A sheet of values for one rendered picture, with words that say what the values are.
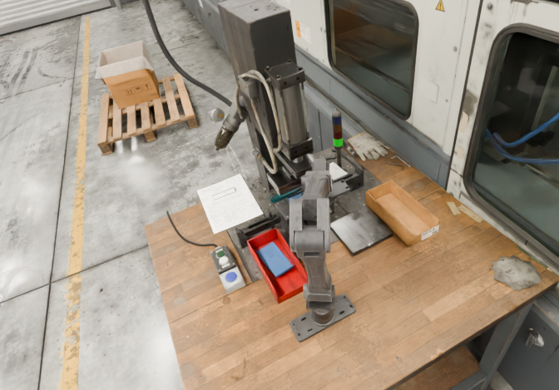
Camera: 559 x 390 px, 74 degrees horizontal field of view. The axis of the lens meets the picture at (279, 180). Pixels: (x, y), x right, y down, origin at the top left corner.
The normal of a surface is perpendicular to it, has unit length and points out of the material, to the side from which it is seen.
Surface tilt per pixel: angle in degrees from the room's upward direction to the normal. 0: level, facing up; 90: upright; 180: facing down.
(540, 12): 90
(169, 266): 0
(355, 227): 0
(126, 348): 0
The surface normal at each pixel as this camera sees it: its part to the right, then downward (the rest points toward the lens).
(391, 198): -0.15, -0.75
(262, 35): 0.43, 0.54
